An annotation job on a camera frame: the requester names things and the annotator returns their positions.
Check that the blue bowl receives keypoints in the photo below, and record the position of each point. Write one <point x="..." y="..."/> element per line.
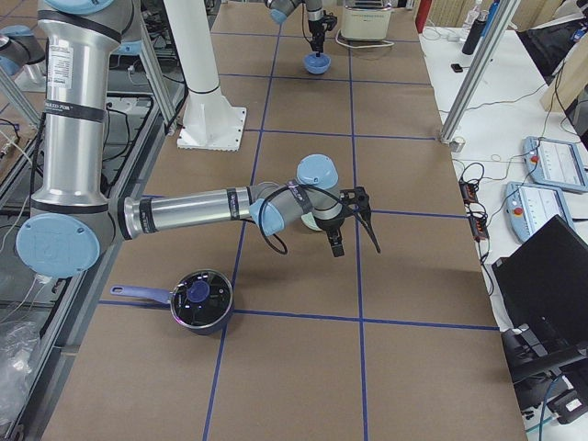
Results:
<point x="317" y="63"/>

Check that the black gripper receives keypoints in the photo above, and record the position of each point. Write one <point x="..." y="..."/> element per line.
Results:
<point x="332" y="224"/>
<point x="315" y="28"/>

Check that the green bowl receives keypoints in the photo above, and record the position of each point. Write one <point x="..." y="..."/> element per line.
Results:
<point x="309" y="221"/>

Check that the upper teach pendant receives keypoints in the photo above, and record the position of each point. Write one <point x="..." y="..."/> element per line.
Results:
<point x="555" y="163"/>

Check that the glass saucepan lid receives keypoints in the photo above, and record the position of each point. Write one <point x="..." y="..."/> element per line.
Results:
<point x="203" y="301"/>

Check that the teach pendant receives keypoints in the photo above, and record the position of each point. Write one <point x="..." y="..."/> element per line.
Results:
<point x="530" y="206"/>
<point x="555" y="163"/>

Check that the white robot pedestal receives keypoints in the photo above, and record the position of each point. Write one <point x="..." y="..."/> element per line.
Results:
<point x="209" y="121"/>

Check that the small black device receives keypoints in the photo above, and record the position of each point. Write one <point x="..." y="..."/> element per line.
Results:
<point x="457" y="68"/>

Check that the black water bottle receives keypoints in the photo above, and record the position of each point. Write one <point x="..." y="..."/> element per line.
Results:
<point x="475" y="32"/>

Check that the cream toaster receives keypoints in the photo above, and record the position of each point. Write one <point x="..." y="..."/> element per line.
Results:
<point x="365" y="20"/>

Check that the black laptop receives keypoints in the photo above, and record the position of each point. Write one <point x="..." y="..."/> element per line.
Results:
<point x="544" y="284"/>

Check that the aluminium frame post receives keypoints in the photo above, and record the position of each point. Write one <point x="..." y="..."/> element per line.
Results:
<point x="496" y="25"/>

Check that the lower teach pendant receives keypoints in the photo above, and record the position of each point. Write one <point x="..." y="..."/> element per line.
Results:
<point x="530" y="206"/>

